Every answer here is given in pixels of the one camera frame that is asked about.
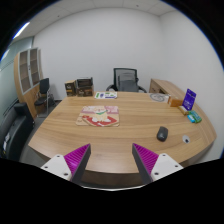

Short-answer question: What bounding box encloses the black mesh office chair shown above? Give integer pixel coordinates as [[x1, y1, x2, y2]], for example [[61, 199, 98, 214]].
[[106, 68, 146, 93]]

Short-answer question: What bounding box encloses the round white coaster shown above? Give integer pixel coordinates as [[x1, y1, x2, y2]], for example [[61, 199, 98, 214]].
[[150, 93, 165, 102]]

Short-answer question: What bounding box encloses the wooden side cabinet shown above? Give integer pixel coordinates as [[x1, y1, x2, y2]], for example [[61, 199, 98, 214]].
[[149, 79, 185, 99]]

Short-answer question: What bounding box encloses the desk cable grommet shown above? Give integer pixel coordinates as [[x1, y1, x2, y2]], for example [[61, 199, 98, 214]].
[[182, 135, 190, 144]]

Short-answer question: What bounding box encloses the black computer mouse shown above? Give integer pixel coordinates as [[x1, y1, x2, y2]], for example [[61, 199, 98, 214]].
[[157, 126, 168, 142]]

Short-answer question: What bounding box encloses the black leather sofa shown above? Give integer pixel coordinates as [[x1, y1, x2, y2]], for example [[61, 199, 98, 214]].
[[0, 103, 34, 161]]

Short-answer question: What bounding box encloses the purple sign stand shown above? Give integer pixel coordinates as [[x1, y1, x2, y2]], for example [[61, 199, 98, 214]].
[[182, 89, 196, 111]]

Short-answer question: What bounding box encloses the beige small box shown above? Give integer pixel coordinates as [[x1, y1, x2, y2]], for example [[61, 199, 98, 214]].
[[178, 106, 189, 115]]

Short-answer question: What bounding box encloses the black visitor chair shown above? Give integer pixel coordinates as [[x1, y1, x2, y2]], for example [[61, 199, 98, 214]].
[[34, 78, 56, 108]]

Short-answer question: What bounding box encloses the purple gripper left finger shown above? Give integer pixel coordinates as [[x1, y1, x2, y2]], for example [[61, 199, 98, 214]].
[[40, 143, 92, 185]]

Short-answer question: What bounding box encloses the small wooden box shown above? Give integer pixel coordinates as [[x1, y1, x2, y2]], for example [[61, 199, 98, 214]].
[[168, 96, 183, 107]]

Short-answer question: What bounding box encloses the wooden bookcase cabinet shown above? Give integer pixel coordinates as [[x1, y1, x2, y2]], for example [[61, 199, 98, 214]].
[[14, 48, 43, 118]]

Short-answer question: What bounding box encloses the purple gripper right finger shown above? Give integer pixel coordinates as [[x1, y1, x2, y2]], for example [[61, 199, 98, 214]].
[[131, 142, 184, 185]]

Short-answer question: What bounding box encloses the dark cardboard box right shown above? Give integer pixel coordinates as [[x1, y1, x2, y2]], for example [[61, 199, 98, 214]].
[[76, 78, 94, 97]]

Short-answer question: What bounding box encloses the cartoon printed mouse pad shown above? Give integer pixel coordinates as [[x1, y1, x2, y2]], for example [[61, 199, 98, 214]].
[[76, 106, 120, 127]]

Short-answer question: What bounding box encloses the brown cardboard box left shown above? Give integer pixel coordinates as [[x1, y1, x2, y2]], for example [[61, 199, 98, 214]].
[[65, 80, 76, 96]]

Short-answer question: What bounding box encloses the white green leaflet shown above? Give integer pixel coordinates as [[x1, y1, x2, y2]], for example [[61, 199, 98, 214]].
[[95, 92, 117, 99]]

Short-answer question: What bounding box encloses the green teal small box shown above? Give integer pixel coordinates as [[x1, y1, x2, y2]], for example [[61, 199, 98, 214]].
[[187, 110, 202, 123]]

